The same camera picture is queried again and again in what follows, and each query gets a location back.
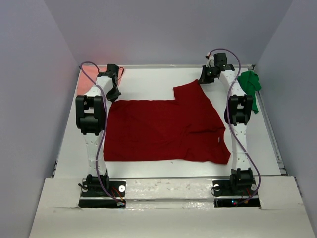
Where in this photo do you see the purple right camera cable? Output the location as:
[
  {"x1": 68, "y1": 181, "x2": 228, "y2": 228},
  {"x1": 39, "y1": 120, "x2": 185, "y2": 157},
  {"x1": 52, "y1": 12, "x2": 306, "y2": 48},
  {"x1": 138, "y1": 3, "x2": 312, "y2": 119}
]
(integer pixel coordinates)
[{"x1": 208, "y1": 48, "x2": 262, "y2": 206}]

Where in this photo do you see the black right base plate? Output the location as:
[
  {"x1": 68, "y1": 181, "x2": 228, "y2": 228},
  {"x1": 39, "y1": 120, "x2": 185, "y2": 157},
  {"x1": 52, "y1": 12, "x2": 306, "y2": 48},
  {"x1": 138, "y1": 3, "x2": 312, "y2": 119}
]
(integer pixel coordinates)
[{"x1": 211, "y1": 180, "x2": 260, "y2": 208}]

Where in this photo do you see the red t-shirt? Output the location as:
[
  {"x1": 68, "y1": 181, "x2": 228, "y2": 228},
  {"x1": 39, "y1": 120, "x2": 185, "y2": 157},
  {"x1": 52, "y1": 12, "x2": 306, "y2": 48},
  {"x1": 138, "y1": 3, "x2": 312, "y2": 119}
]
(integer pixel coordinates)
[{"x1": 103, "y1": 81, "x2": 230, "y2": 165}]

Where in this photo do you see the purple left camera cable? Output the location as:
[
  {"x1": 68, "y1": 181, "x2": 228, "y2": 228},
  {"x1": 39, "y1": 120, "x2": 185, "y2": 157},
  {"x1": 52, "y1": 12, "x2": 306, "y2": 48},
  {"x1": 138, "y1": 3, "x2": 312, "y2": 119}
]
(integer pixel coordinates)
[{"x1": 79, "y1": 61, "x2": 124, "y2": 206}]

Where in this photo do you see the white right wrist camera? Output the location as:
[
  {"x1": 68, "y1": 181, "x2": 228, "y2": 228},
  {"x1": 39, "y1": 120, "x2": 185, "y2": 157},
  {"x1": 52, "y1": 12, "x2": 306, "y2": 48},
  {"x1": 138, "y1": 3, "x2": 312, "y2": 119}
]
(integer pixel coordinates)
[{"x1": 205, "y1": 54, "x2": 214, "y2": 68}]

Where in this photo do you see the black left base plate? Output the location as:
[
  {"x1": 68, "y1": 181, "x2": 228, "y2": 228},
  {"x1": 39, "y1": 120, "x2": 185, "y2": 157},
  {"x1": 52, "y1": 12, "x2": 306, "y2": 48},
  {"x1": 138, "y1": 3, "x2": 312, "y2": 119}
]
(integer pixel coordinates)
[{"x1": 78, "y1": 179, "x2": 126, "y2": 209}]

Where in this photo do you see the folded pink t-shirt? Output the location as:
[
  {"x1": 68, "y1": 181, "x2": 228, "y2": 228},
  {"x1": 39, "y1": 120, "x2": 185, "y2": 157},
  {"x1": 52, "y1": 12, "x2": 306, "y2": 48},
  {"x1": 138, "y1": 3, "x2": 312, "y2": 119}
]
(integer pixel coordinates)
[{"x1": 77, "y1": 65, "x2": 125, "y2": 95}]

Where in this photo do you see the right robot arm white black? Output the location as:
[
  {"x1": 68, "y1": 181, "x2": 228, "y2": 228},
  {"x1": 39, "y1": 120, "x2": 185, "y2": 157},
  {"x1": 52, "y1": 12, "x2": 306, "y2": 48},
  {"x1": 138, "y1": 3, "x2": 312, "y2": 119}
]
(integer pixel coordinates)
[{"x1": 199, "y1": 53, "x2": 255, "y2": 197}]

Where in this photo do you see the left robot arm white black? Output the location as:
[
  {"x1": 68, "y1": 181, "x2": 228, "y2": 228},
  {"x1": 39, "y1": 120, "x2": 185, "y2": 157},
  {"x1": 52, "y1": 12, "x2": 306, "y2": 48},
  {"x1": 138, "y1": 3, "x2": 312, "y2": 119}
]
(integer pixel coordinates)
[{"x1": 75, "y1": 61, "x2": 121, "y2": 201}]

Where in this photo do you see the purple camera cable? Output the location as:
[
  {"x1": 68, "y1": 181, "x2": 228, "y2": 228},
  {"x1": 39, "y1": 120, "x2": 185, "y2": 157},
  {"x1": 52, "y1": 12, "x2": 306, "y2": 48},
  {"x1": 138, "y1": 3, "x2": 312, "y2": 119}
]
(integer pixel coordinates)
[
  {"x1": 79, "y1": 61, "x2": 124, "y2": 206},
  {"x1": 208, "y1": 48, "x2": 262, "y2": 206}
]

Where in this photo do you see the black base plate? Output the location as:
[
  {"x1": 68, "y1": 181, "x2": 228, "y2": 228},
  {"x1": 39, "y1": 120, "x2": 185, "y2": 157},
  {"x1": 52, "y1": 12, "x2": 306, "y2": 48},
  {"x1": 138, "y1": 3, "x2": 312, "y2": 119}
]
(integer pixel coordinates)
[
  {"x1": 211, "y1": 180, "x2": 260, "y2": 208},
  {"x1": 78, "y1": 179, "x2": 126, "y2": 209}
]

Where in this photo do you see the green t-shirt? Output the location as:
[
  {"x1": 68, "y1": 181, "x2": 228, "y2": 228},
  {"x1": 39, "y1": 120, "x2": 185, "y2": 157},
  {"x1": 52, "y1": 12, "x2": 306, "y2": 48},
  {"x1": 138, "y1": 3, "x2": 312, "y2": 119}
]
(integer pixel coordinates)
[{"x1": 238, "y1": 71, "x2": 261, "y2": 114}]

